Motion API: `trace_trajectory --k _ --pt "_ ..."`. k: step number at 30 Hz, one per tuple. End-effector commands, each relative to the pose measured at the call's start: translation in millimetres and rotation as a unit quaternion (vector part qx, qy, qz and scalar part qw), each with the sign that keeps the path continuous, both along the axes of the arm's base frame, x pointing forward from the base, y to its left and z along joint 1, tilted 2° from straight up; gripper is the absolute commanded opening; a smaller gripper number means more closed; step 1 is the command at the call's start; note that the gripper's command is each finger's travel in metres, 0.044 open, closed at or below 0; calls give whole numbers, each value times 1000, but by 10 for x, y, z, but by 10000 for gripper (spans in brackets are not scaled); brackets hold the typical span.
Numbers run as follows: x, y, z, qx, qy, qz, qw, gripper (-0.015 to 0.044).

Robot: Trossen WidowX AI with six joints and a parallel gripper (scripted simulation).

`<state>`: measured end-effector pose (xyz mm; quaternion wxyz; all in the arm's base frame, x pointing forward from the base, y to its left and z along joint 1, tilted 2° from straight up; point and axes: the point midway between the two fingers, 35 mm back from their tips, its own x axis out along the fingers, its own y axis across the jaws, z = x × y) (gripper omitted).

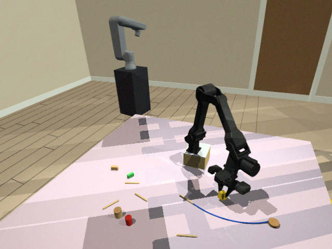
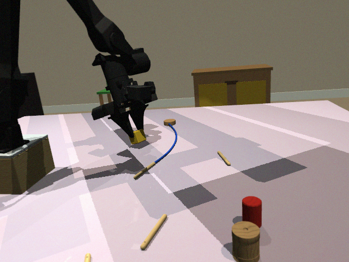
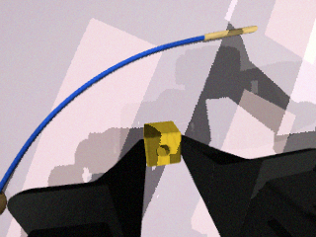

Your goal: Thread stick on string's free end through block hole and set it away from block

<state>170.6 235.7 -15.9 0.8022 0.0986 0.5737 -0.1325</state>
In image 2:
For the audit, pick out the tan wooden stick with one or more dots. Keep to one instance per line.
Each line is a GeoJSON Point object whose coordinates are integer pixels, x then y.
{"type": "Point", "coordinates": [223, 157]}
{"type": "Point", "coordinates": [153, 232]}

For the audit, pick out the red cylinder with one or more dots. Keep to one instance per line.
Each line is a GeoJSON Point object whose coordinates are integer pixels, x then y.
{"type": "Point", "coordinates": [252, 210]}

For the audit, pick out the thin wooden stick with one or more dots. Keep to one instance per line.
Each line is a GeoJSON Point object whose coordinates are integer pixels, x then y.
{"type": "Point", "coordinates": [87, 258]}

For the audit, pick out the blue string with wooden stick end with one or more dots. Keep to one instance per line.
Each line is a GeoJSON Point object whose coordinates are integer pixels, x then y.
{"type": "Point", "coordinates": [152, 164]}

